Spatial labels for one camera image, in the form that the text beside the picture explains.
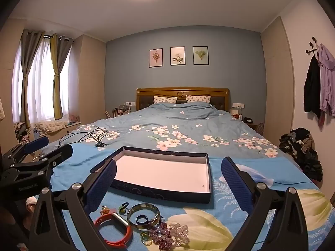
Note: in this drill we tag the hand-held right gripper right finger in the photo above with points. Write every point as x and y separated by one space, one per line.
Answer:
235 185

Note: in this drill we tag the small pink fan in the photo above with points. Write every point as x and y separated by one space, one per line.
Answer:
73 118

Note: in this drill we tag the white patterned pillow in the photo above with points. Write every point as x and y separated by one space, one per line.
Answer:
165 100
198 98

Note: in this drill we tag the red scarf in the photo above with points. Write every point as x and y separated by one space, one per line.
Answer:
322 119

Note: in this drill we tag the black bedside box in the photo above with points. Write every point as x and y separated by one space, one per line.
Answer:
247 120

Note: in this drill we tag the framed white flower picture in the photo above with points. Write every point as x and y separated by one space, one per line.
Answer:
177 56

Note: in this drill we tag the beige window seat cabinet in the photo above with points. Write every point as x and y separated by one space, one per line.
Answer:
68 130

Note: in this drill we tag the white sheer curtain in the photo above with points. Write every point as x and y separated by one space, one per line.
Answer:
40 83

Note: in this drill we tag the white wall socket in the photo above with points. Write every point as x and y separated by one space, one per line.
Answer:
238 105
130 103

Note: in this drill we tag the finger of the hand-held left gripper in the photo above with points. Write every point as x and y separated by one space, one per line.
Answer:
36 144
61 153

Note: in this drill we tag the framed pink flower picture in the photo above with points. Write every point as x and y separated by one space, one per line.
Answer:
156 57

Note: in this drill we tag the grey-blue floral duvet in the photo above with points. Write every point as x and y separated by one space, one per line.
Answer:
183 120

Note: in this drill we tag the beige built-in wardrobe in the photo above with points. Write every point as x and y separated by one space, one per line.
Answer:
277 83
90 83

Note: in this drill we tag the group of cosmetic bottles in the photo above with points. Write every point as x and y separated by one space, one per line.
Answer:
117 112

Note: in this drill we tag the heap of mixed clothes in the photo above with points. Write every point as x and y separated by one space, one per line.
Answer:
22 133

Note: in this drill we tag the black charger hub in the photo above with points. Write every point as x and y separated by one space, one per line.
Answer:
100 144

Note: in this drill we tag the bright blue printed blanket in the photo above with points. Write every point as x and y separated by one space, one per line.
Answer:
73 167

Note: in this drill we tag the orange smart band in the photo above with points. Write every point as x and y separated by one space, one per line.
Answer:
98 221

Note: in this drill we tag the orange-yellow charm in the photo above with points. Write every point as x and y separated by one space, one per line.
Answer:
104 210

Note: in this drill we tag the purple jacket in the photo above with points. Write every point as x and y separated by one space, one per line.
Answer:
327 78

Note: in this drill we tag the person's left hand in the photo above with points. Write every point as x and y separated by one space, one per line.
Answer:
31 204

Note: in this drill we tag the yellow and grey curtain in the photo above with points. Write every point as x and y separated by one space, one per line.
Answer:
59 62

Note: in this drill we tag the black wall coat rack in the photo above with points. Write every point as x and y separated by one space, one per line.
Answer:
312 47

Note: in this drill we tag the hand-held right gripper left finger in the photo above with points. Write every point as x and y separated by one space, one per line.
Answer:
102 185

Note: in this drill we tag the beige crumpled bedding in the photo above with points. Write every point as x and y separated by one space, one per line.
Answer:
49 126

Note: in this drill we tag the navy box with white inside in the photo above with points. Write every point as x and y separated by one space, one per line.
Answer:
162 170

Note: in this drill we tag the pile of dark clothes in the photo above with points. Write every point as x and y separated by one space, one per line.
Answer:
303 149

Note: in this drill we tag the white bedside device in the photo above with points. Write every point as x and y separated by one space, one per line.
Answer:
238 114

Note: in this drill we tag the framed green leaf picture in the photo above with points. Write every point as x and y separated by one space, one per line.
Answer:
200 55

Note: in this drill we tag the black jacket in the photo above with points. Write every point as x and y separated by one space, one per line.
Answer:
312 83

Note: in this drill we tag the green clip charm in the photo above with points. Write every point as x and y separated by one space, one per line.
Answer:
121 209

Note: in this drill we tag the wooden bed headboard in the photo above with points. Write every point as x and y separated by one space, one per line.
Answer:
183 91

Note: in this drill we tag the black curtain rod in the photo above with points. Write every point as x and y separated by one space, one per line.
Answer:
47 36

